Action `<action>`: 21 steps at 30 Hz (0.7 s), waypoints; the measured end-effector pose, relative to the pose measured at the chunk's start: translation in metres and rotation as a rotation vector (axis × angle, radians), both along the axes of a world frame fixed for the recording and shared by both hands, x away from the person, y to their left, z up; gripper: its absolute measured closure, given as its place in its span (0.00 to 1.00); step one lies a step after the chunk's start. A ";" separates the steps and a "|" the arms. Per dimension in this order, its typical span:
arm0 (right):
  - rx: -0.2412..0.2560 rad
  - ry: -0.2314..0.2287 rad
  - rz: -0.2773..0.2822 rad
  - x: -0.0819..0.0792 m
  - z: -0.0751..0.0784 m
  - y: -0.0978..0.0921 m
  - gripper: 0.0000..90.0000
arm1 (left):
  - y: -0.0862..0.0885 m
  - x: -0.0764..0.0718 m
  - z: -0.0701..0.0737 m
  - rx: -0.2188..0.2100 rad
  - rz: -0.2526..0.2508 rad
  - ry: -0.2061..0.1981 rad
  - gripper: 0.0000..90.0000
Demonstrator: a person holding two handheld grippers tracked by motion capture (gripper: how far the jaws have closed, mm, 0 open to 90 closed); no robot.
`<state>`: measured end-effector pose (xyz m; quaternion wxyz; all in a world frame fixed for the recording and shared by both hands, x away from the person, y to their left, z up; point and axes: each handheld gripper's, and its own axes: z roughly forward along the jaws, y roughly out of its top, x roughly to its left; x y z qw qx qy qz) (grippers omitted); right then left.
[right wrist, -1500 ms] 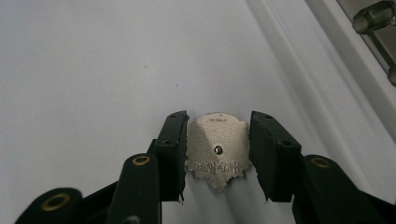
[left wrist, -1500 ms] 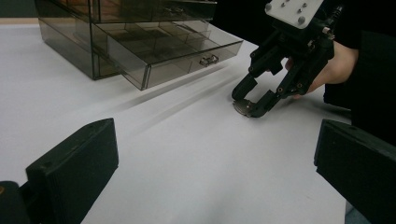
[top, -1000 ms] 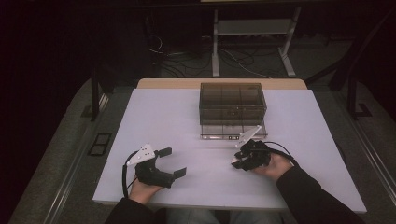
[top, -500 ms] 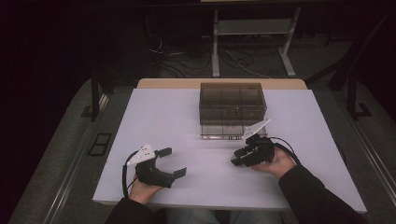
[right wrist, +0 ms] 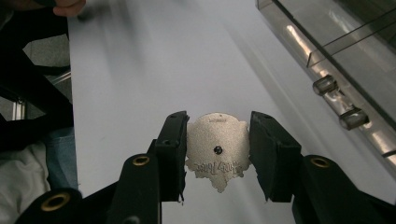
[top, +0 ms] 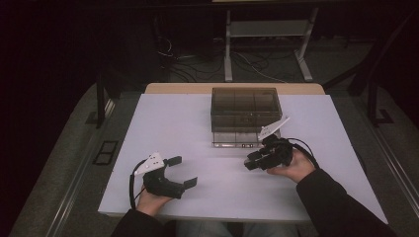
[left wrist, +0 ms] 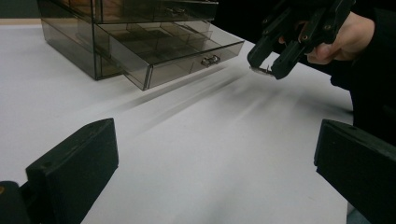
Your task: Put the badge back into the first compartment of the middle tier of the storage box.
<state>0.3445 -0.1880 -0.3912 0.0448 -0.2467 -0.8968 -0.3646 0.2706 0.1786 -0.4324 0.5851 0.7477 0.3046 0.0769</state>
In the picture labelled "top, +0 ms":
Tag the white board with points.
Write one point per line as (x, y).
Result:
(178, 131)

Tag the black floor socket cover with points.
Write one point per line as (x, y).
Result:
(105, 152)

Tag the grey metal stand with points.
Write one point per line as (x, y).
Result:
(268, 29)

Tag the black metal stand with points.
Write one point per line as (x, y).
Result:
(102, 98)
(374, 82)

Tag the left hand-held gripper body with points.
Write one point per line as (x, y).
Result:
(159, 185)

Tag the clear bottom drawer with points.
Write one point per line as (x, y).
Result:
(234, 140)

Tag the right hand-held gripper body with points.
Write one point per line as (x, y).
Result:
(276, 153)

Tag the smoky clear drawer box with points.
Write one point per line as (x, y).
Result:
(245, 108)

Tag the person's left leg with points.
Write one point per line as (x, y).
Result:
(201, 229)

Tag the person's left hand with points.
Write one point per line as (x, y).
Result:
(150, 203)

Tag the metal floor rail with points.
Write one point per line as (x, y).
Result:
(75, 184)
(395, 161)

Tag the person's right hand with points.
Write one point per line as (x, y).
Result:
(298, 166)

